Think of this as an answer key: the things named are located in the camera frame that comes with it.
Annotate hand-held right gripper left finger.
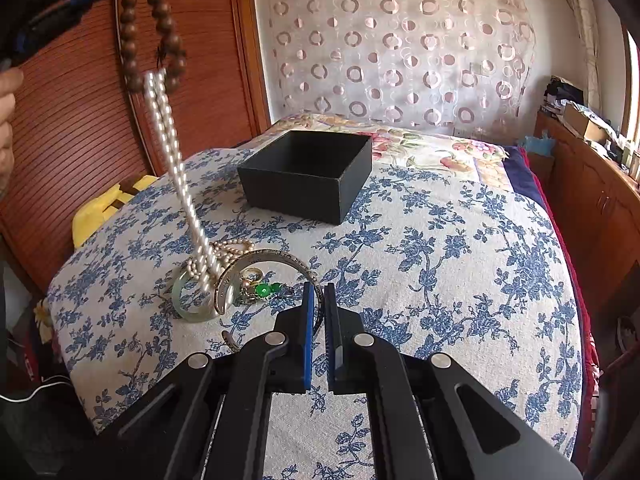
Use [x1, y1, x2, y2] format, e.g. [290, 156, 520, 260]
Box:
[65, 282, 315, 480]

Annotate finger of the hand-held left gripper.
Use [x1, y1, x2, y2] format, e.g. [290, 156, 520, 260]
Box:
[0, 0, 117, 69]

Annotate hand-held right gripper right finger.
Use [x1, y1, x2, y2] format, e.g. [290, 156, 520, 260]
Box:
[324, 283, 584, 480]

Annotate engraved silver cuff bangle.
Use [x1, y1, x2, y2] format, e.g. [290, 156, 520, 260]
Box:
[212, 248, 319, 334]

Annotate pale green jade bangle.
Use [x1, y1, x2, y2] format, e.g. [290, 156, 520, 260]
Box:
[171, 265, 227, 322]

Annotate black square box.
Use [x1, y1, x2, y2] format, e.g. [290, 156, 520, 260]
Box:
[236, 129, 374, 226]

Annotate white pearl necklace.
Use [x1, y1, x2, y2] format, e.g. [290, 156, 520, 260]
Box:
[144, 70, 254, 292]

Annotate person's left hand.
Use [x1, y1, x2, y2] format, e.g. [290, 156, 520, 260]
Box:
[0, 67, 24, 197]

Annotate brown wooden slatted wardrobe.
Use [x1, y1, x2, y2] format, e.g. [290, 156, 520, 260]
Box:
[0, 0, 272, 287]

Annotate blue floral cloth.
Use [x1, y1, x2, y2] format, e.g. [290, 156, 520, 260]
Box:
[47, 147, 584, 480]

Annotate yellow stool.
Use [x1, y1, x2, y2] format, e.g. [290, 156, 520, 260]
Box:
[72, 174, 159, 249]

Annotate colourful floral bedsheet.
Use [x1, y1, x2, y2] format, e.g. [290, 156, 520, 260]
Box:
[234, 112, 527, 192]

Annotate light blue plastic bag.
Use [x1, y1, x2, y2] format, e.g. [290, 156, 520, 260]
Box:
[524, 129, 557, 157]

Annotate brown wooden side cabinet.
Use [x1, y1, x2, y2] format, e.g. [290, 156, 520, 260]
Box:
[529, 109, 640, 343]

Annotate open cardboard box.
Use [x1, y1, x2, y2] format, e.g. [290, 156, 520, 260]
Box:
[562, 102, 610, 142]

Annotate white cable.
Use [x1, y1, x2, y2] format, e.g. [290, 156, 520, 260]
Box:
[0, 379, 69, 404]

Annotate sheer curtain with ring print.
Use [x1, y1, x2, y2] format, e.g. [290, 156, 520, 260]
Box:
[252, 0, 557, 137]

